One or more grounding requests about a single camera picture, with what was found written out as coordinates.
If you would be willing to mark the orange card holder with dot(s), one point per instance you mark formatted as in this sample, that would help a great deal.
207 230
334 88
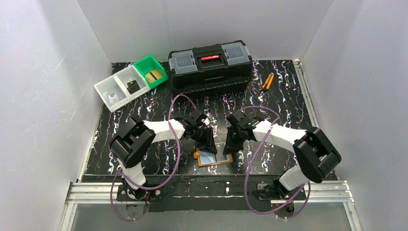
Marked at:
210 159

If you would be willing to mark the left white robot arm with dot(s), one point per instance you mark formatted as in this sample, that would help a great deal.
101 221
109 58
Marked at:
134 139

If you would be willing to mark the aluminium frame rail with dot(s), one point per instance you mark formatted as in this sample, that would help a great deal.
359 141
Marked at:
207 198

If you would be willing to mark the white plastic bin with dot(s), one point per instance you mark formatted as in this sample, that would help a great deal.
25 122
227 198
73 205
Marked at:
110 86
131 74

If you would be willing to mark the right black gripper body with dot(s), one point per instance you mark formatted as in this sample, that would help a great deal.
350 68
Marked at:
235 132

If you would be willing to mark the white credit card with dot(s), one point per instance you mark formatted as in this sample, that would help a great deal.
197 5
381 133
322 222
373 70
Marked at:
113 98

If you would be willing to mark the left white plastic bin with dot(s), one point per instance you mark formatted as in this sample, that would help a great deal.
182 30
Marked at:
110 86

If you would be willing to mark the gold credit card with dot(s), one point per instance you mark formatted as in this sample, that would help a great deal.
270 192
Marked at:
150 78

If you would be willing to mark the middle white plastic bin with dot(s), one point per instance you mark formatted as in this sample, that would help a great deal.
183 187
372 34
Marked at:
131 74

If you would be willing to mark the black toolbox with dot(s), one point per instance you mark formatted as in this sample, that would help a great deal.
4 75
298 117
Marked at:
214 69

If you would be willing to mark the green plastic bin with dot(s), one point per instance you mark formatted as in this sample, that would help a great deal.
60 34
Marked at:
148 64

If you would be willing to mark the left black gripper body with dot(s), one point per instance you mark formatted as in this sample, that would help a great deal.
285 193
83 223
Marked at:
201 134

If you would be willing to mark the orange utility knife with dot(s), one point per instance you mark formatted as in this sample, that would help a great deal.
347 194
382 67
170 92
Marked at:
268 82

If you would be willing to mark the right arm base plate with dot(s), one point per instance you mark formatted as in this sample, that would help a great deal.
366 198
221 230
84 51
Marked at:
268 192

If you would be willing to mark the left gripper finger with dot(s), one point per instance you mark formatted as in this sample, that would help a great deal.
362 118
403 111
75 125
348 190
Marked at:
205 146
208 135

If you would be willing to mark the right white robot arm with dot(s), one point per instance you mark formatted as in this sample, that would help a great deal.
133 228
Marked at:
316 155

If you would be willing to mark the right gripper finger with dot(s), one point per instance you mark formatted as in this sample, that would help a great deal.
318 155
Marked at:
235 146
230 136

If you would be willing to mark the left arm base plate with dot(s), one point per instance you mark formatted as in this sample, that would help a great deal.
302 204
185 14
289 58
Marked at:
125 194

